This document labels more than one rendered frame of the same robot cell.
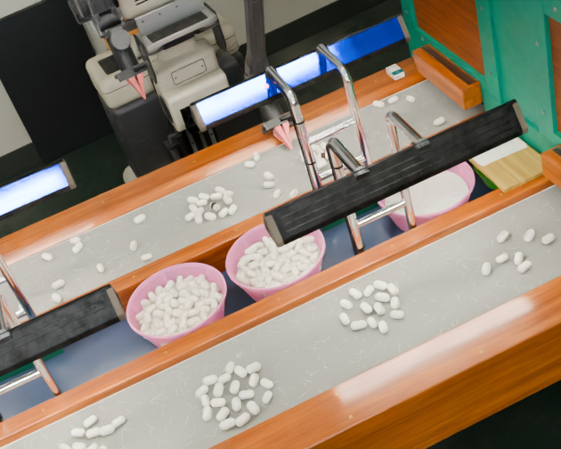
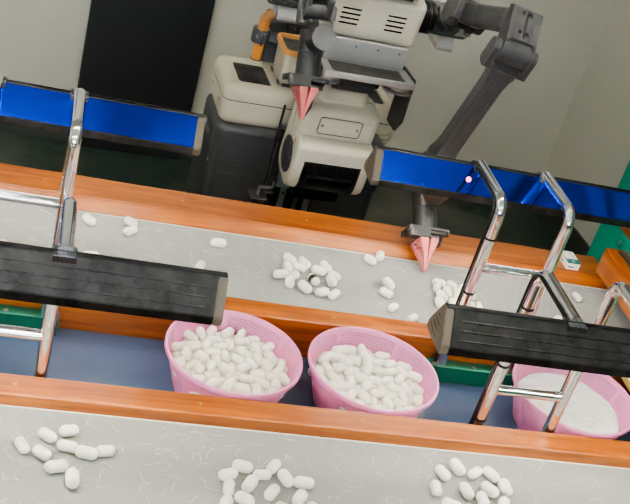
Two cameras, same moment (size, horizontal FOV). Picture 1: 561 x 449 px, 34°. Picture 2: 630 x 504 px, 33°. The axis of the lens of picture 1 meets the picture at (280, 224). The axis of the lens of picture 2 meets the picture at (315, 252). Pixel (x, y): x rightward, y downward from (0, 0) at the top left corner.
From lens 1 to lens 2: 0.57 m
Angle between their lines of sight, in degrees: 11
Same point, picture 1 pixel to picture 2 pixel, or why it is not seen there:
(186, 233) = (268, 289)
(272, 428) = not seen: outside the picture
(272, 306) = (352, 424)
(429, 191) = (574, 404)
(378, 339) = not seen: outside the picture
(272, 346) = (333, 470)
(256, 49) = (454, 141)
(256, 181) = (371, 281)
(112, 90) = (236, 99)
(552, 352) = not seen: outside the picture
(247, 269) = (330, 367)
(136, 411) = (132, 451)
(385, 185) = (593, 357)
